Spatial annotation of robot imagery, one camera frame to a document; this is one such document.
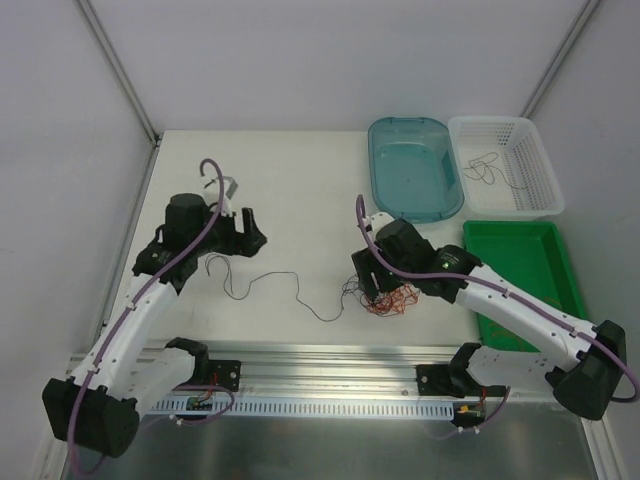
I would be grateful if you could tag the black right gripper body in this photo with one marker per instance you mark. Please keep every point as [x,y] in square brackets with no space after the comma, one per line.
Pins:
[368,270]

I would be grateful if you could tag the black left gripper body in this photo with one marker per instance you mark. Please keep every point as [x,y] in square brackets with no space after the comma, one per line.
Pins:
[239,232]

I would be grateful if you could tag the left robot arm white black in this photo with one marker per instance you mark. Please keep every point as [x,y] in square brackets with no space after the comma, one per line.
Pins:
[100,405]

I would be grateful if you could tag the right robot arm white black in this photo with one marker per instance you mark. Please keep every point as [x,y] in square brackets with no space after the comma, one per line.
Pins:
[579,363]

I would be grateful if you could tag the teal transparent plastic bin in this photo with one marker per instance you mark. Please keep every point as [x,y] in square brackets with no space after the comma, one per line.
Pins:
[412,169]

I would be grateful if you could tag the white perforated plastic basket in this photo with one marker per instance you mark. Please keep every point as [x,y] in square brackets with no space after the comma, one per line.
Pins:
[504,169]

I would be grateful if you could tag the green plastic tray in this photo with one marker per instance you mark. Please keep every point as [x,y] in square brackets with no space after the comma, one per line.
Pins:
[531,255]

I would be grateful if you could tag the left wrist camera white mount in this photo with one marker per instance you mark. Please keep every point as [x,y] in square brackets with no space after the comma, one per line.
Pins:
[220,192]

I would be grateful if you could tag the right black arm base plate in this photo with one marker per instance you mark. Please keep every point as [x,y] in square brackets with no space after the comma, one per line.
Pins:
[436,380]

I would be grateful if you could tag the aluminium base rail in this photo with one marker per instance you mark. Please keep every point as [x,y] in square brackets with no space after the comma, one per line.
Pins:
[322,371]

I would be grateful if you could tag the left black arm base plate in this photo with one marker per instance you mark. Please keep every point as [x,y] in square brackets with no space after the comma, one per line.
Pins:
[222,373]

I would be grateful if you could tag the white slotted cable duct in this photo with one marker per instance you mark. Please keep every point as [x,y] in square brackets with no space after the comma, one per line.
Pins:
[306,407]

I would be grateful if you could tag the left aluminium frame post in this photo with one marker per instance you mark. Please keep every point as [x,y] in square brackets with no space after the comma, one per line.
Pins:
[97,30]

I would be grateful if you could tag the aluminium frame post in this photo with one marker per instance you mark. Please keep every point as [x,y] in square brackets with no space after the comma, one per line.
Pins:
[570,39]
[97,30]

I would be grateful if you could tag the right aluminium frame post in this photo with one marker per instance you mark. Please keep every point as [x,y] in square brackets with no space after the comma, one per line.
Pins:
[570,39]

